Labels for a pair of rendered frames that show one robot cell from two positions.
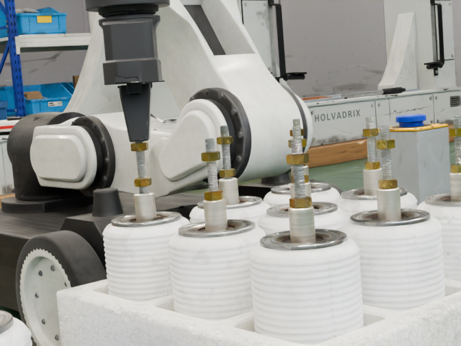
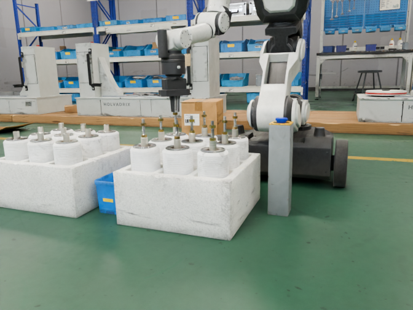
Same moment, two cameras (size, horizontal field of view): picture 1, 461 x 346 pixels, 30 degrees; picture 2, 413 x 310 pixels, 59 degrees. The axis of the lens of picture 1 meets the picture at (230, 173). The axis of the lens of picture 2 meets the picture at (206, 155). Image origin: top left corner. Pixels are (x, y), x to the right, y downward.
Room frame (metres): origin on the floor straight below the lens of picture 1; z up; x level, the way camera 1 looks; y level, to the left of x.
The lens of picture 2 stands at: (0.35, -1.18, 0.48)
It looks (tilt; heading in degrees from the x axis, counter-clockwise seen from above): 13 degrees down; 61
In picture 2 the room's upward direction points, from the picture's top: 1 degrees counter-clockwise
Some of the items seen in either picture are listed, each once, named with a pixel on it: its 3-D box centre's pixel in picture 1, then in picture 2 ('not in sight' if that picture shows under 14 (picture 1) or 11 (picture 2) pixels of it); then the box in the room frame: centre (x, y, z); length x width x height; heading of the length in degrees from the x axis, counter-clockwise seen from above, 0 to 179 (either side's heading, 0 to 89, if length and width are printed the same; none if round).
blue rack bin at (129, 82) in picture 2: not in sight; (139, 81); (2.58, 5.36, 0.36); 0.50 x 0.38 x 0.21; 41
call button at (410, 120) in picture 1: (411, 122); (281, 120); (1.15, -0.25, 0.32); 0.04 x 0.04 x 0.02
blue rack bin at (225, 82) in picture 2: not in sight; (235, 79); (3.75, 3.99, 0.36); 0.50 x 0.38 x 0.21; 42
